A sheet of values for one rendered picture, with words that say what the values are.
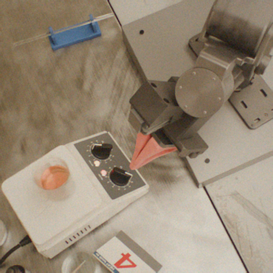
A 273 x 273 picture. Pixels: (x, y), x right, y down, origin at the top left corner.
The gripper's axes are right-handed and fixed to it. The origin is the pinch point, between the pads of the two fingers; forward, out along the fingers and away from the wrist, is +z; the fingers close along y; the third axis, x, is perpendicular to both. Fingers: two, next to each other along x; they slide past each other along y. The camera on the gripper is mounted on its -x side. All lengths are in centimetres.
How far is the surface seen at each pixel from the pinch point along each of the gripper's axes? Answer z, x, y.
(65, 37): 3.6, 13.5, -33.8
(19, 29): 9.0, 10.3, -41.7
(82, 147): 8.2, 3.3, -10.3
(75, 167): 8.8, -0.8, -6.8
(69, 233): 14.9, -2.9, 0.7
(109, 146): 5.4, 5.6, -7.8
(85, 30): 0.5, 16.0, -32.8
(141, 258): 13.4, 6.3, 9.0
